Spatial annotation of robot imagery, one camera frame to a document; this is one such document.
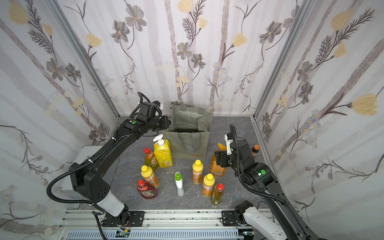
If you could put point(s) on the green bottle red cap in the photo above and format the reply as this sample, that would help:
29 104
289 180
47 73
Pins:
217 194
150 159

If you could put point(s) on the orange bottle yellow cap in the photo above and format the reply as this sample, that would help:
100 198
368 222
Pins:
208 184
149 175
197 172

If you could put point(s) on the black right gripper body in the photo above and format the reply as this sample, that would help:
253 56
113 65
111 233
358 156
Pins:
223 159

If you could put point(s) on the large orange pump soap bottle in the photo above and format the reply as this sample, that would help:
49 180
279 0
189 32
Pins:
216 169

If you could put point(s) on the orange bottle yellow cap right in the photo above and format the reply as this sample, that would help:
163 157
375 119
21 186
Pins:
208 184

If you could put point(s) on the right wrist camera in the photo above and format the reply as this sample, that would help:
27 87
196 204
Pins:
229 140

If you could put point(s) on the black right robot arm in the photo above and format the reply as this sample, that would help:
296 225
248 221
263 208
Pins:
258 178

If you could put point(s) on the white bottle green cap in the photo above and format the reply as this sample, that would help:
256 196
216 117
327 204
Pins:
179 184

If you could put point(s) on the green bottle red cap rear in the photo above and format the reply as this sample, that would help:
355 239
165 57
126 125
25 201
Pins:
150 159

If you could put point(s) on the red soap bottle red cap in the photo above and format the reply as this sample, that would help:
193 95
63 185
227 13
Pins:
146 190

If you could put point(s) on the large yellow pump soap bottle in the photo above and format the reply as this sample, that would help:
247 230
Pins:
162 152

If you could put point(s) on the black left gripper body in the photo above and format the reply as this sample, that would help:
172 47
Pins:
163 122

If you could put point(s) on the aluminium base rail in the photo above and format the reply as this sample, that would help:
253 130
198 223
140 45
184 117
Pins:
205 224

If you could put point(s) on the small bottle orange cap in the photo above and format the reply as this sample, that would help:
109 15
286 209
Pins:
255 150

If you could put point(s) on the green bottle red cap front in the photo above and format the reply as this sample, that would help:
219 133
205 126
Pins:
217 194

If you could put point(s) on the green fabric shopping bag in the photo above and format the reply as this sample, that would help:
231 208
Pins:
189 132

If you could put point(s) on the orange bottle yellow cap left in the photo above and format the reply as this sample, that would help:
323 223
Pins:
149 175

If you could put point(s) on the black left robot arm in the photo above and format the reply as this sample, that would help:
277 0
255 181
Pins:
87 177

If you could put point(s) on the orange bottle yellow cap middle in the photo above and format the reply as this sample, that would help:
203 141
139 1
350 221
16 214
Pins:
197 172

